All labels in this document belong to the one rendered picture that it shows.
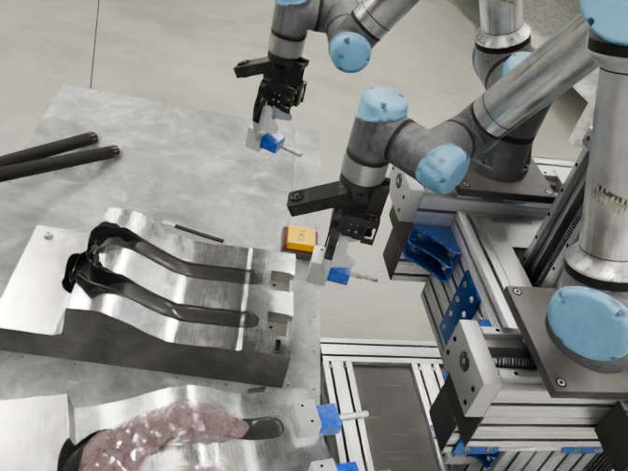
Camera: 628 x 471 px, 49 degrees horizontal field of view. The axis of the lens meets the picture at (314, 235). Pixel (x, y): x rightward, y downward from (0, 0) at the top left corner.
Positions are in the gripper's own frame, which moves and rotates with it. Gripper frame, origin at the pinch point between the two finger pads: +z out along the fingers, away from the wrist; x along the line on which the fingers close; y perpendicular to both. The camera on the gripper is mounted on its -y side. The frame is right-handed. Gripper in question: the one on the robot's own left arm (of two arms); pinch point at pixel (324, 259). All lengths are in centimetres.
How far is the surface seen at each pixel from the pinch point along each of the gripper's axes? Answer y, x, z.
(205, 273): -21.1, -3.9, 7.1
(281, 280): -6.8, 0.4, 8.4
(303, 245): -4.1, 16.0, 11.6
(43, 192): -61, 17, 15
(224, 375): -12.6, -20.8, 13.4
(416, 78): 43, 290, 95
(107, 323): -32.6, -23.3, 4.2
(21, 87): -146, 176, 94
